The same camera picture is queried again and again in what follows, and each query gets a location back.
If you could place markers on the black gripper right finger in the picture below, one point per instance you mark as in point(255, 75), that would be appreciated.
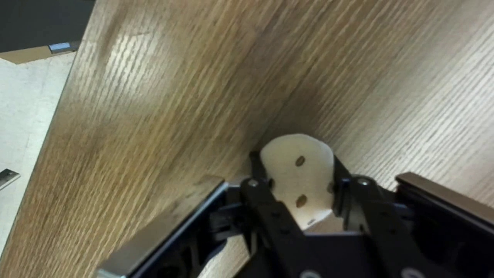
point(442, 222)

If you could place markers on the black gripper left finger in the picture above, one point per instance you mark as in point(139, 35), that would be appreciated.
point(170, 226)

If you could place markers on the tan toy potato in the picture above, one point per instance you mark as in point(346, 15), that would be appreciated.
point(298, 180)

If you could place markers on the flat cardboard box with label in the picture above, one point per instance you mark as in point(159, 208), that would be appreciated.
point(25, 55)

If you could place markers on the black flat panel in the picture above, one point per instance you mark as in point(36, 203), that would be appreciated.
point(41, 21)

